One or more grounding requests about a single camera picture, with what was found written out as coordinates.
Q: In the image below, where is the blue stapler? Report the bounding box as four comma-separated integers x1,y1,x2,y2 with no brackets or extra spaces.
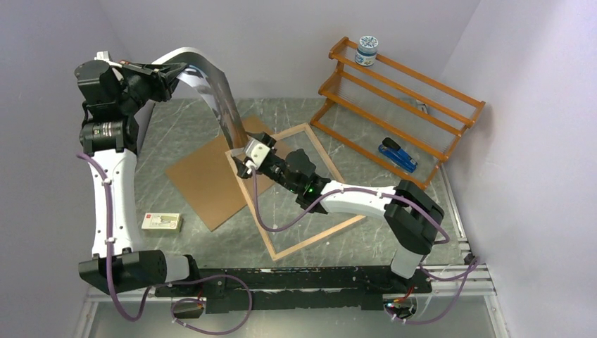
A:
378,137,418,173

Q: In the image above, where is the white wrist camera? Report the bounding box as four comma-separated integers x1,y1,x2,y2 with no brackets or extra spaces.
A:
94,51,128,68
244,138,271,169

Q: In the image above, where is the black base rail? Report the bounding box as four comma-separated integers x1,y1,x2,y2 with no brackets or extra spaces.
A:
155,265,432,314

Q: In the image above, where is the small staples box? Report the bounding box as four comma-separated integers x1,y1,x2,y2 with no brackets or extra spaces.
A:
141,213,183,232

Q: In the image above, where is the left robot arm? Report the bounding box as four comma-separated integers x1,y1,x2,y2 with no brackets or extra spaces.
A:
74,59,202,296

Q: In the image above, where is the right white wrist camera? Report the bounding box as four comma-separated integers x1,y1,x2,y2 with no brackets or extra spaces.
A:
244,138,271,169

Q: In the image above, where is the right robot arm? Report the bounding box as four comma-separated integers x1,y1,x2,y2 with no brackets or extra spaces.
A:
230,132,450,292

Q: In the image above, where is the brown backing board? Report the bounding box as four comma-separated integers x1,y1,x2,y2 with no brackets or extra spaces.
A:
165,115,281,233

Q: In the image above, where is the wooden picture frame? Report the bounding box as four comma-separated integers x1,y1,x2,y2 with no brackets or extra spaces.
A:
225,123,367,262

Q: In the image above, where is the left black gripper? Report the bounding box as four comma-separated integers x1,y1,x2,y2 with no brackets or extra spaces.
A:
115,60,187,115

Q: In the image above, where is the aluminium table rail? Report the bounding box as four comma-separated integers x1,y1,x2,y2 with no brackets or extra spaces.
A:
74,264,509,337

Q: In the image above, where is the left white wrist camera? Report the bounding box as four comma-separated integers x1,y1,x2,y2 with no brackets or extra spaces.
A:
94,51,128,68

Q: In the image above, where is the printed photo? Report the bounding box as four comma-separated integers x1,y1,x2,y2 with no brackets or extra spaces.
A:
153,47,248,149

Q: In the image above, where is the small blue white jar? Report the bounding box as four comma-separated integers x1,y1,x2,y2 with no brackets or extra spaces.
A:
354,36,379,67

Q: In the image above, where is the orange wooden rack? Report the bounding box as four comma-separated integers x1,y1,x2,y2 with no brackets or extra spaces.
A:
310,37,486,188

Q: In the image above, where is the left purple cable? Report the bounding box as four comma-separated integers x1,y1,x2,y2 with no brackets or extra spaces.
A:
75,151,255,338

